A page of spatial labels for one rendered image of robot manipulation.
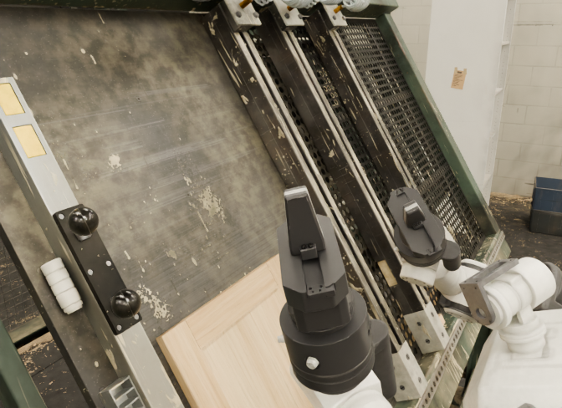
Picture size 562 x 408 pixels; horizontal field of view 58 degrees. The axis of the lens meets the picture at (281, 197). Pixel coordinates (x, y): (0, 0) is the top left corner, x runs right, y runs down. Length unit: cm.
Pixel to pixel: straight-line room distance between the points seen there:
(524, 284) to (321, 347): 39
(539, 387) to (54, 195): 71
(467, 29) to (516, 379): 403
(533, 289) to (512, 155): 534
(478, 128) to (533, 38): 158
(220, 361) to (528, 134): 537
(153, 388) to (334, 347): 40
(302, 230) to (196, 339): 50
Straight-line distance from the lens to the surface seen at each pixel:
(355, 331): 50
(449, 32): 466
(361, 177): 148
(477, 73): 463
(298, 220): 45
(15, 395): 84
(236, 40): 130
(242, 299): 102
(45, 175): 83
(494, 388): 77
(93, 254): 81
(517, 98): 602
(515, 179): 617
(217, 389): 93
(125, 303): 69
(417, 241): 85
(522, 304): 80
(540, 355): 82
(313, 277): 45
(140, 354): 82
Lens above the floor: 178
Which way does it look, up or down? 18 degrees down
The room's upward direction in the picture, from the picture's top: straight up
